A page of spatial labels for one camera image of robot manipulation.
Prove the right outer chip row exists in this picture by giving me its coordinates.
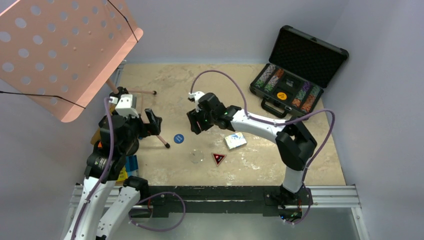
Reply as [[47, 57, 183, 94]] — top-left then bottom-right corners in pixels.
[[301, 86, 321, 114]]

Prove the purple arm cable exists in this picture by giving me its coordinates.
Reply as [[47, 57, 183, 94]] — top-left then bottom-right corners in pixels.
[[189, 69, 336, 226], [69, 96, 186, 240]]

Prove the black poker chip case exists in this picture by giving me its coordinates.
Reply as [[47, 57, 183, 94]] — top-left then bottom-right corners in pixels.
[[249, 25, 349, 118]]

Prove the blue toy brick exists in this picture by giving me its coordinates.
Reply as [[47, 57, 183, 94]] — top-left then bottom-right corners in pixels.
[[125, 155, 139, 172]]

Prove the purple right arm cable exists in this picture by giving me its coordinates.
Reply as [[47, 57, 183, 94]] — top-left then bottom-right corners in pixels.
[[189, 69, 336, 226]]

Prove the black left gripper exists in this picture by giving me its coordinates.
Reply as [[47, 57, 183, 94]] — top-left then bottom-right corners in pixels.
[[119, 107, 161, 153]]

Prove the clear round dealer button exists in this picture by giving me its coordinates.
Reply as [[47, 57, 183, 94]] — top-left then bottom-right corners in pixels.
[[188, 149, 204, 164]]

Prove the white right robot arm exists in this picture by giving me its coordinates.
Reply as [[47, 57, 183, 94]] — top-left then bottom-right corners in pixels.
[[186, 91, 317, 204]]

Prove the yellow toy brick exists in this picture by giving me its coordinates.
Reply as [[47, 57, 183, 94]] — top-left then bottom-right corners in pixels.
[[116, 166, 129, 183]]

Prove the crumpled plastic wrap upper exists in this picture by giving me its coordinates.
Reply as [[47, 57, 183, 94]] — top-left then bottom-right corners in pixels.
[[286, 80, 294, 87]]

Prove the orange big blind button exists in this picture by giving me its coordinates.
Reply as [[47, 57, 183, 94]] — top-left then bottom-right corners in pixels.
[[276, 92, 288, 101]]

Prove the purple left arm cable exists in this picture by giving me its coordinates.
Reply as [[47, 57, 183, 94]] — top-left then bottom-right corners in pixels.
[[69, 96, 186, 240]]

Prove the pink music stand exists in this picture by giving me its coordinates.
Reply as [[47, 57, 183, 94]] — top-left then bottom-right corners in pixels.
[[0, 0, 171, 149]]

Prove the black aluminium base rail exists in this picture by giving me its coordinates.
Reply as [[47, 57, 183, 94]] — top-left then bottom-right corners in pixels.
[[136, 183, 360, 222]]

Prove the left inner chip row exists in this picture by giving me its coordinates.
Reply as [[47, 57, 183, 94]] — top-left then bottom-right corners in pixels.
[[263, 68, 284, 93]]

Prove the left outer chip row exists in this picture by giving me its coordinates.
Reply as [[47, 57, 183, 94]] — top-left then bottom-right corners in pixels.
[[254, 64, 276, 88]]

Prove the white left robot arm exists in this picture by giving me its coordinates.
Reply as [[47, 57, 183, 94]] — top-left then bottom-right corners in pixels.
[[64, 94, 162, 240]]

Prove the blue small blind button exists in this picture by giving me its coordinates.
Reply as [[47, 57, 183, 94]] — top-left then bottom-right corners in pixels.
[[173, 133, 185, 144]]

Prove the triangular all in button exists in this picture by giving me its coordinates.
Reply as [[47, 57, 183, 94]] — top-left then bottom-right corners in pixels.
[[211, 152, 227, 167]]

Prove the red playing card deck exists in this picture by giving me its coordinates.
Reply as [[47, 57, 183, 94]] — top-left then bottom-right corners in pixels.
[[196, 121, 202, 132]]

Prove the blue playing card deck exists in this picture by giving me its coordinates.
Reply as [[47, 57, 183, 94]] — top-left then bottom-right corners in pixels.
[[224, 132, 247, 151]]

